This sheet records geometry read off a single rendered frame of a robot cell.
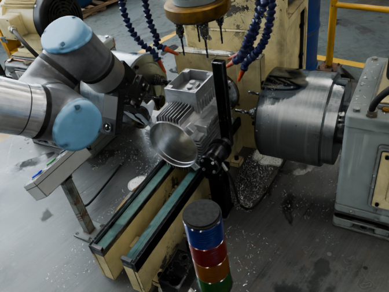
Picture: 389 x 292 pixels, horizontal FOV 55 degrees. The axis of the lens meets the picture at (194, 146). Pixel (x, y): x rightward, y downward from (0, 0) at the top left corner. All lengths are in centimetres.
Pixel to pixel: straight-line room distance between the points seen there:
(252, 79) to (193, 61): 21
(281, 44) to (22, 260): 100
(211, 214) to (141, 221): 52
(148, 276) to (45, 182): 34
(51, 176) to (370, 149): 75
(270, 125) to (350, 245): 37
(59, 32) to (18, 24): 65
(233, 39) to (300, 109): 44
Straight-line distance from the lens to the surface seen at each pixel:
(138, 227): 107
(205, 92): 106
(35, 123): 63
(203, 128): 100
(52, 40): 78
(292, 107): 95
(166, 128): 114
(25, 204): 140
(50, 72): 77
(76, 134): 65
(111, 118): 90
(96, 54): 79
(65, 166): 102
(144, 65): 124
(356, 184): 99
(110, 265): 102
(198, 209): 58
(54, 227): 127
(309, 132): 94
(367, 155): 93
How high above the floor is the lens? 164
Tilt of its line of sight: 37 degrees down
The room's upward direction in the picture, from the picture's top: 10 degrees counter-clockwise
